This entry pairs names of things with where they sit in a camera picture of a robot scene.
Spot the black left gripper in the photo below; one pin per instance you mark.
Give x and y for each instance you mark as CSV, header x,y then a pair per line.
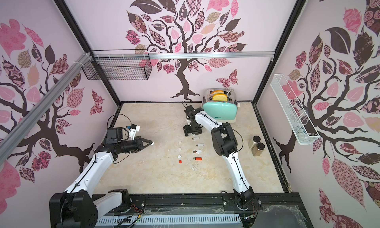
x,y
138,141

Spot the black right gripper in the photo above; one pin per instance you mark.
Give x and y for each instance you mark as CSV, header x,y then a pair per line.
x,y
192,129

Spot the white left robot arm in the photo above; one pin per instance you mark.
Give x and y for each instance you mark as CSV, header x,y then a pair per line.
x,y
75,207

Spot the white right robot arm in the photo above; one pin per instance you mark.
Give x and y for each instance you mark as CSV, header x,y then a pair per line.
x,y
225,145

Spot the mint green toaster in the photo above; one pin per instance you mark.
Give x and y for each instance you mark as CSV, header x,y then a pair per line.
x,y
221,111

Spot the bread slice in toaster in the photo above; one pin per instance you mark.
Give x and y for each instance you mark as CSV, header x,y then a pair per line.
x,y
219,95

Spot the glass spice jar far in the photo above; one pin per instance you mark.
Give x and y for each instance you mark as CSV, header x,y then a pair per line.
x,y
254,141

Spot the glass spice jar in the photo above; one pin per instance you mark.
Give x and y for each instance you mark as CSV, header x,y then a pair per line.
x,y
257,149
254,141

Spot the glass spice jar near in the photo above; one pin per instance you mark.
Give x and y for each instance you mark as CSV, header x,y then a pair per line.
x,y
257,149

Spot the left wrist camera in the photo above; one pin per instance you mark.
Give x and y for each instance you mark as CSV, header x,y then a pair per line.
x,y
132,130

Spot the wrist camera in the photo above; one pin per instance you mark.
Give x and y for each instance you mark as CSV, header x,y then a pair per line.
x,y
188,108
132,130

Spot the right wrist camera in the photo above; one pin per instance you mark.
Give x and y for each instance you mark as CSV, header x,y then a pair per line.
x,y
188,108

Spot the white slotted cable duct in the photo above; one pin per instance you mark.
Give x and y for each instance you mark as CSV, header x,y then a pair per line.
x,y
166,221

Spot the black wire basket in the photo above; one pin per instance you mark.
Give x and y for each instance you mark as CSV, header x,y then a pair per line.
x,y
128,64

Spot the white wire shelf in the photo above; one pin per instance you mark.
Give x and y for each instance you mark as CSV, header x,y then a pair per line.
x,y
287,93

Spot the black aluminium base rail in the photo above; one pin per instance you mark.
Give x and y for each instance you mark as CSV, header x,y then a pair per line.
x,y
268,210

